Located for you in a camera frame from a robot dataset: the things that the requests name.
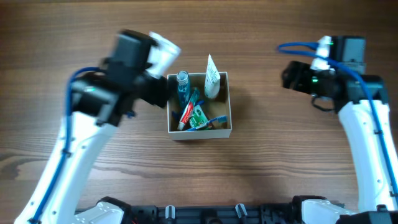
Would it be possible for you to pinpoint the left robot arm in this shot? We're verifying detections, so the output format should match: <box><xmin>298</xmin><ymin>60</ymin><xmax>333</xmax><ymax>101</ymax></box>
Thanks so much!
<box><xmin>16</xmin><ymin>30</ymin><xmax>180</xmax><ymax>223</ymax></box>

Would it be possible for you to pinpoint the blue white toothbrush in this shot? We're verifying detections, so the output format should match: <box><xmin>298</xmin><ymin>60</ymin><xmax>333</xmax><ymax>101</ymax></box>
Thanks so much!
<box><xmin>187</xmin><ymin>115</ymin><xmax>228</xmax><ymax>131</ymax></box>

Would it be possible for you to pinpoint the green white soap packet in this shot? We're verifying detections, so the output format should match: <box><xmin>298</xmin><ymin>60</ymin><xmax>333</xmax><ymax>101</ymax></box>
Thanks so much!
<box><xmin>189</xmin><ymin>105</ymin><xmax>213</xmax><ymax>130</ymax></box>

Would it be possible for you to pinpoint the white lotion tube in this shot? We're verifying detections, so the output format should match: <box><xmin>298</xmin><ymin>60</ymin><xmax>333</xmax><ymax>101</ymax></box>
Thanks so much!
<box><xmin>204</xmin><ymin>55</ymin><xmax>221</xmax><ymax>99</ymax></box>

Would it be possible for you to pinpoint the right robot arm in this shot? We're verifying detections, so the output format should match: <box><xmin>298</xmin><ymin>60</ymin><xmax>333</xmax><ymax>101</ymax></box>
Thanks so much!
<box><xmin>282</xmin><ymin>36</ymin><xmax>397</xmax><ymax>223</ymax></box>

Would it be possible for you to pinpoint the blue mouthwash bottle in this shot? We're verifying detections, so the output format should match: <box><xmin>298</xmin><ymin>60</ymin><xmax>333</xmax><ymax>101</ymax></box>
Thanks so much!
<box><xmin>177</xmin><ymin>70</ymin><xmax>191</xmax><ymax>108</ymax></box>

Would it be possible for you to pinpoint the teal toothpaste tube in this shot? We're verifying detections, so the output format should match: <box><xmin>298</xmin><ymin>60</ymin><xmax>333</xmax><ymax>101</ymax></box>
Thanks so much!
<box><xmin>177</xmin><ymin>88</ymin><xmax>200</xmax><ymax>131</ymax></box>

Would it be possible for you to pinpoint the white cardboard box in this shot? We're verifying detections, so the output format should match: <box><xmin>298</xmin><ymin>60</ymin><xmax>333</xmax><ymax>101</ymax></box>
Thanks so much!
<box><xmin>167</xmin><ymin>72</ymin><xmax>232</xmax><ymax>141</ymax></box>

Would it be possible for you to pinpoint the black mounting rail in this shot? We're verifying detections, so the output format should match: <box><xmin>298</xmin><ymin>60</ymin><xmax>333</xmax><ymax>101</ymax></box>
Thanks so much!
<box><xmin>74</xmin><ymin>195</ymin><xmax>346</xmax><ymax>224</ymax></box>

